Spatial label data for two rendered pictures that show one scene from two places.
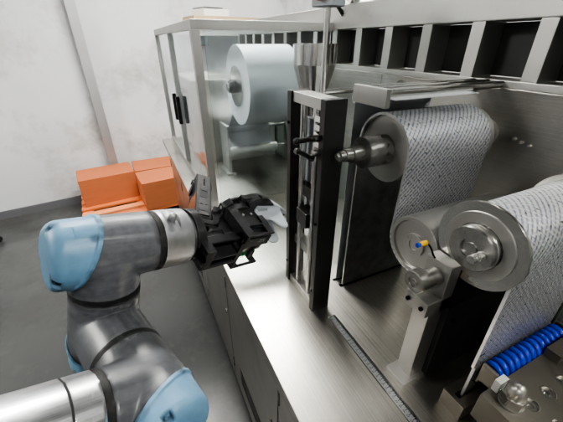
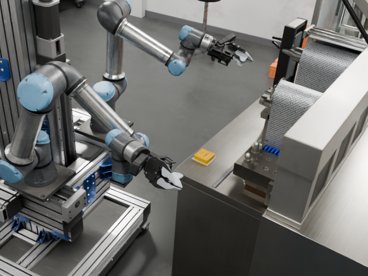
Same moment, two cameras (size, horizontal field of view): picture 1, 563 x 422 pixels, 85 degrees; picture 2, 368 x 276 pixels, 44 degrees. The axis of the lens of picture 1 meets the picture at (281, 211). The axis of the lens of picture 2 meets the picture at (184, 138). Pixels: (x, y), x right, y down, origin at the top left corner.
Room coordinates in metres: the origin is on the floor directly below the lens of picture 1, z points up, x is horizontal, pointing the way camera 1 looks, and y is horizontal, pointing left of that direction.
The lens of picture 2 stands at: (-0.84, -1.53, 2.15)
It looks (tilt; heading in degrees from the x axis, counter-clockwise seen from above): 34 degrees down; 57
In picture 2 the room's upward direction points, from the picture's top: 4 degrees clockwise
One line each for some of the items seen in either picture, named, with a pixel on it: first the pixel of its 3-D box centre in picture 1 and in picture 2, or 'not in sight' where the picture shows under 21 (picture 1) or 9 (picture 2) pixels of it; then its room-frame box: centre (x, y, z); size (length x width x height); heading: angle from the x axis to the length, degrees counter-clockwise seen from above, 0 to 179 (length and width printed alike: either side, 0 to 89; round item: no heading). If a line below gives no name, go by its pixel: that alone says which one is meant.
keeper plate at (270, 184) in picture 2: not in sight; (278, 197); (0.23, -0.59, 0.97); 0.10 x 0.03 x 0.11; 115
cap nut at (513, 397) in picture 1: (515, 393); (256, 146); (0.28, -0.37, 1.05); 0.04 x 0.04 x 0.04
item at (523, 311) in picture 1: (531, 309); (292, 138); (0.40, -0.45, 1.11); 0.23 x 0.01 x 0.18; 115
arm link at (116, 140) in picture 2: not in sight; (121, 144); (-0.31, -0.32, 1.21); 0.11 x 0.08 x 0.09; 104
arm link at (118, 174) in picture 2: not in sight; (124, 164); (-0.30, -0.31, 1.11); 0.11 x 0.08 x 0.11; 41
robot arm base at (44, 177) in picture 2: not in sight; (39, 167); (-0.51, 0.12, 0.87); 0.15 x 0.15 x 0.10
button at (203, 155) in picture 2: not in sight; (204, 156); (0.16, -0.17, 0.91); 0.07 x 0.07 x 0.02; 25
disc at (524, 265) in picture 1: (478, 245); (278, 94); (0.40, -0.31, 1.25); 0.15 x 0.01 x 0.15; 25
